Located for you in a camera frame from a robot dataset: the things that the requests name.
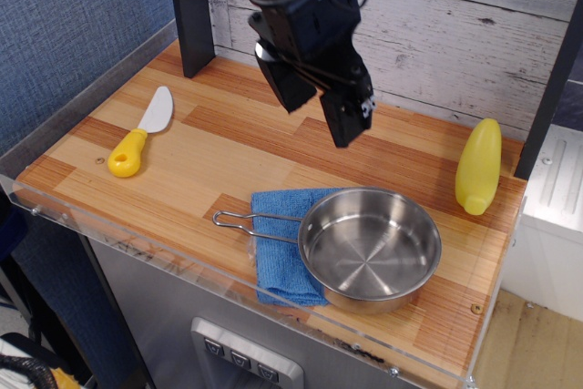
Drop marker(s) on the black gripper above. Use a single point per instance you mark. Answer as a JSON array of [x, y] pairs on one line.
[[307, 45]]

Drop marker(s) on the stainless steel pot with handle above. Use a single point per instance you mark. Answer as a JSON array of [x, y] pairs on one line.
[[371, 250]]

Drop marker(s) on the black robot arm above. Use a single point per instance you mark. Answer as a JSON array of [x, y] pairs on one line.
[[305, 49]]

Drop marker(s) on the blue folded cloth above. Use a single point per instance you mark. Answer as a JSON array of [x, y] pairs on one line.
[[281, 274]]

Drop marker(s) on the yellow plastic bottle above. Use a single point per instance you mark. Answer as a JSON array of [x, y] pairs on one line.
[[479, 168]]

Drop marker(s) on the clear acrylic front guard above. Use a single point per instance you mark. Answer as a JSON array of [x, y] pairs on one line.
[[159, 291]]

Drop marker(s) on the silver button control panel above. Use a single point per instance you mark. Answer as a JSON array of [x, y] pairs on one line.
[[213, 341]]

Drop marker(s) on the white side cabinet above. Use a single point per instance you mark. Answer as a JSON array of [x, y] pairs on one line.
[[544, 261]]

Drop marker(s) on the yellow object bottom left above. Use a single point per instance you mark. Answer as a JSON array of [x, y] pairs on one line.
[[64, 380]]

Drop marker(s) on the dark grey vertical post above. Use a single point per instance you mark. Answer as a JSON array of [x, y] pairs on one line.
[[195, 35]]

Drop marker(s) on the yellow handled toy knife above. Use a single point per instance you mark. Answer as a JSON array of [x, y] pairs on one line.
[[125, 159]]

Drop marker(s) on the dark right vertical post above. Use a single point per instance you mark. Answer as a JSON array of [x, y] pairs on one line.
[[547, 107]]

